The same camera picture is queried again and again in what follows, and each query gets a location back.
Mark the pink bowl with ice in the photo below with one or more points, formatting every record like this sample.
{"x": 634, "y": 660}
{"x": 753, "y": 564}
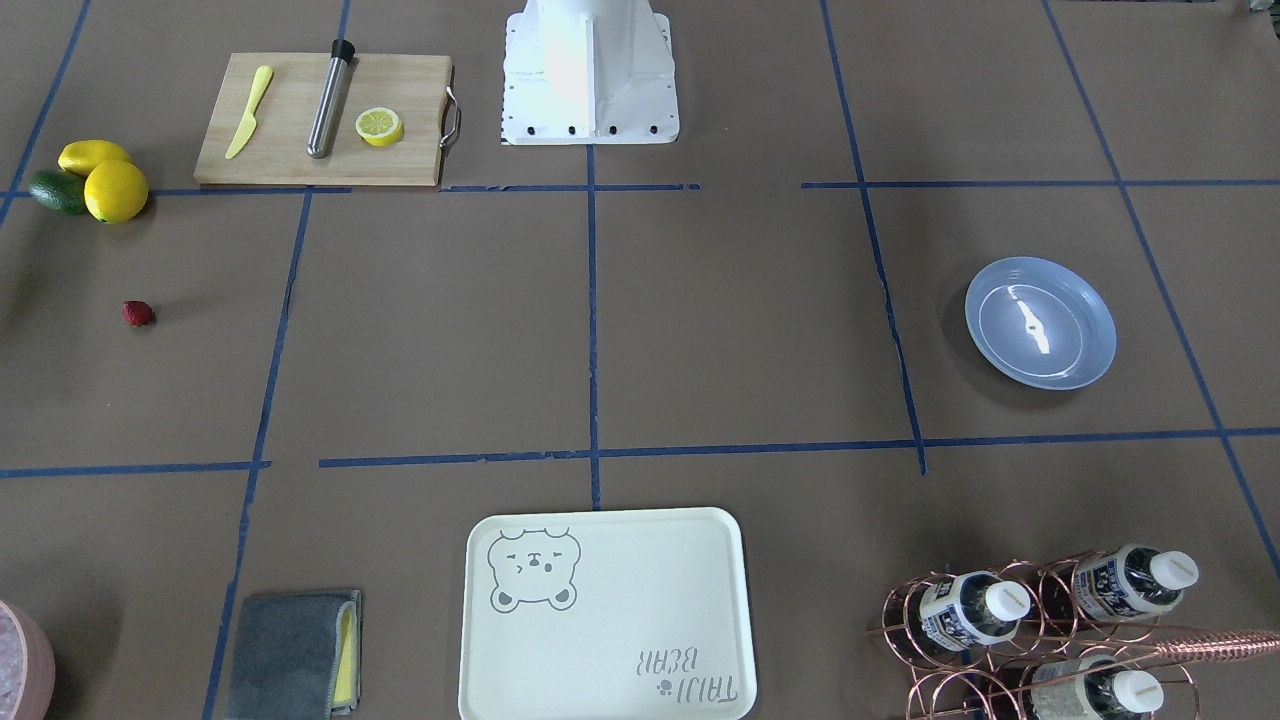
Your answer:
{"x": 28, "y": 666}

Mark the yellow lemon rear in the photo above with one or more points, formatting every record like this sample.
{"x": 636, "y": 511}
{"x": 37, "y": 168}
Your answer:
{"x": 80, "y": 158}

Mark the tea bottle lower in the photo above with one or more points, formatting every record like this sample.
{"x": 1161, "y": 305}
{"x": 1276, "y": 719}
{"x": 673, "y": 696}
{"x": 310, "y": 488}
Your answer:
{"x": 1095, "y": 687}

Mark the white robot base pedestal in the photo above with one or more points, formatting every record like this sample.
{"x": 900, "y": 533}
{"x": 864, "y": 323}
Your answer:
{"x": 589, "y": 73}

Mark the yellow lemon front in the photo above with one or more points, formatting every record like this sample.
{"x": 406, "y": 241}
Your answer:
{"x": 115, "y": 191}

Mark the blue plate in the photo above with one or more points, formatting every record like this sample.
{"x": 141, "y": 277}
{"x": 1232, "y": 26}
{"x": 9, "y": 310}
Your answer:
{"x": 1040, "y": 323}

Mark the steel muddler black tip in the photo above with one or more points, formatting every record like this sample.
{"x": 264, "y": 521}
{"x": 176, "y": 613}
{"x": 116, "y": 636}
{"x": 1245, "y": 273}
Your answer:
{"x": 321, "y": 138}

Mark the yellow lemon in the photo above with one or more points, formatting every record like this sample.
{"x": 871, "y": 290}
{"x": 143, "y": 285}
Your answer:
{"x": 80, "y": 158}
{"x": 115, "y": 191}

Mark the yellow plastic knife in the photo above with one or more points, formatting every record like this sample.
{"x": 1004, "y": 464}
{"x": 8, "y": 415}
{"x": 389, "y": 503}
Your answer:
{"x": 248, "y": 122}

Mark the tea bottle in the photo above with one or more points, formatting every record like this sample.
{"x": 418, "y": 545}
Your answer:
{"x": 1095, "y": 687}
{"x": 1134, "y": 582}
{"x": 971, "y": 610}

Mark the lemon half slice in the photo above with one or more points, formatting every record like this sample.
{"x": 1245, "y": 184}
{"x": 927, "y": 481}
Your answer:
{"x": 379, "y": 127}

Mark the cream bear tray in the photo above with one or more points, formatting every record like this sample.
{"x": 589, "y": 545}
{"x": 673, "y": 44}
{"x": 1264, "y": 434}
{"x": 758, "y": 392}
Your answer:
{"x": 631, "y": 614}

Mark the grey yellow folded cloth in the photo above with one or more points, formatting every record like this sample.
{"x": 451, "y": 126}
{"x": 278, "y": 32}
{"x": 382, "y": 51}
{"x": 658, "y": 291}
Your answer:
{"x": 297, "y": 656}

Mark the red strawberry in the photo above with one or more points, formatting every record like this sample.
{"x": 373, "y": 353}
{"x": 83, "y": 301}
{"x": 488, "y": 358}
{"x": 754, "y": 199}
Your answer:
{"x": 138, "y": 313}

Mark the copper wire bottle rack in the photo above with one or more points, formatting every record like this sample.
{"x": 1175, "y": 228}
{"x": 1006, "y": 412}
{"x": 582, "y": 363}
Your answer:
{"x": 987, "y": 682}

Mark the wooden cutting board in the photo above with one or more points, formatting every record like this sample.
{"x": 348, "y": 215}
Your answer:
{"x": 415, "y": 86}

